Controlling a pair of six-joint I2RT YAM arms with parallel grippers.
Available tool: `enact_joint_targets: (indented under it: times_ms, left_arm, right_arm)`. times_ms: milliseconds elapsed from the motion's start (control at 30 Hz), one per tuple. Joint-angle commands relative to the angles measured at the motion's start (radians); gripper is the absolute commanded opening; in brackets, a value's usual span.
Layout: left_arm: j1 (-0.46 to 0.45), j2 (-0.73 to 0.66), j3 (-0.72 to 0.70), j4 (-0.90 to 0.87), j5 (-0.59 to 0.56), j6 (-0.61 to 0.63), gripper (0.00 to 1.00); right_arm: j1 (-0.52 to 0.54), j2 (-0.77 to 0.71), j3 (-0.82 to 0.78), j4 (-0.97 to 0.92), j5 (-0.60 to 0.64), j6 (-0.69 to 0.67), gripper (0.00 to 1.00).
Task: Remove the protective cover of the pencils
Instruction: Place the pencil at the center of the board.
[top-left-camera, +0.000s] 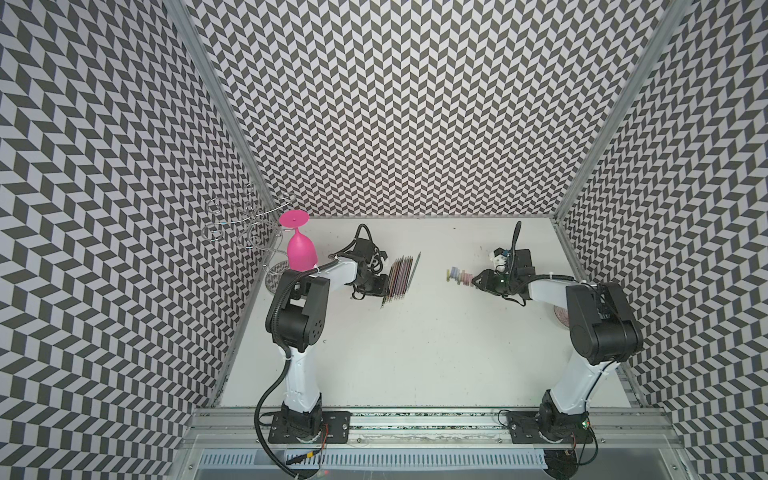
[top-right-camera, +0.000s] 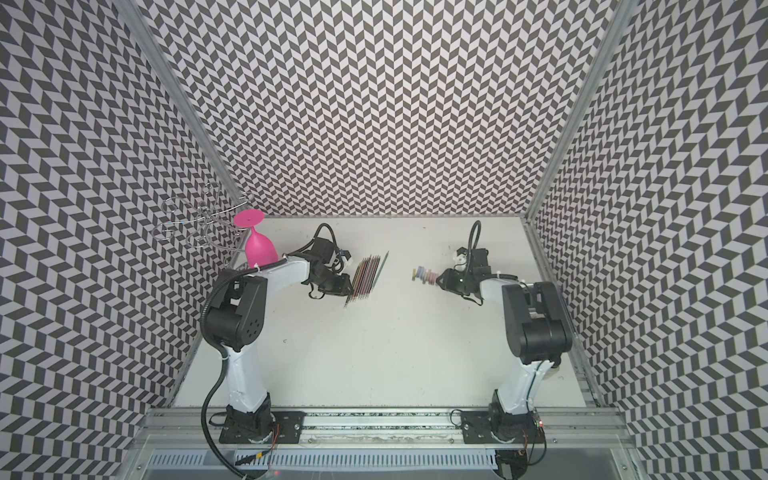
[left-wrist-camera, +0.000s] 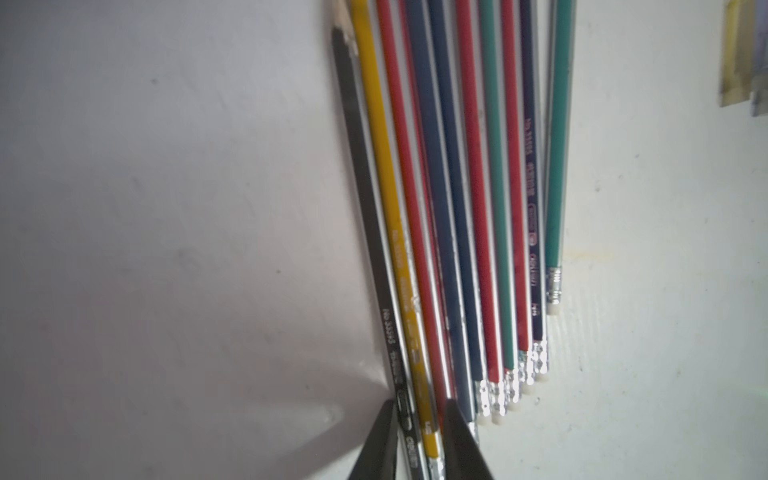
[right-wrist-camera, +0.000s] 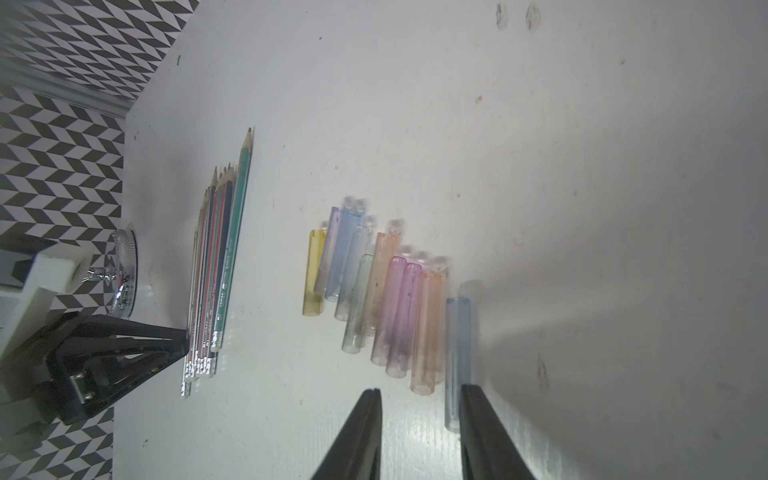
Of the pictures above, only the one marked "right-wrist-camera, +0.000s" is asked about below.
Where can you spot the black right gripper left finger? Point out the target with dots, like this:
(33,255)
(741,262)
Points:
(356,451)

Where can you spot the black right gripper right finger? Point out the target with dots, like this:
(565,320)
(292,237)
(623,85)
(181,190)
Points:
(487,451)

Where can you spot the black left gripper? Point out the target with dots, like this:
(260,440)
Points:
(35,391)

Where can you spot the light blue pencil cap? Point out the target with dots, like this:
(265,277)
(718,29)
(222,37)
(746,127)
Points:
(460,342)

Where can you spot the green tinted pencil cap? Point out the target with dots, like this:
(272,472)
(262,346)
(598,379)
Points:
(353,338)

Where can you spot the pink purple pencil cap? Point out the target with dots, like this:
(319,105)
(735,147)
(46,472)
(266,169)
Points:
(389,301)

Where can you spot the light orange pencil cap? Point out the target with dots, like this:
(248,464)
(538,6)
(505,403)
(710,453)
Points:
(427,333)

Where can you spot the teal pencil clear cap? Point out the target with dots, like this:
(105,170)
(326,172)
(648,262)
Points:
(213,260)

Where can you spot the wire glass rack stand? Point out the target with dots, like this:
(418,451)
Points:
(120,273)

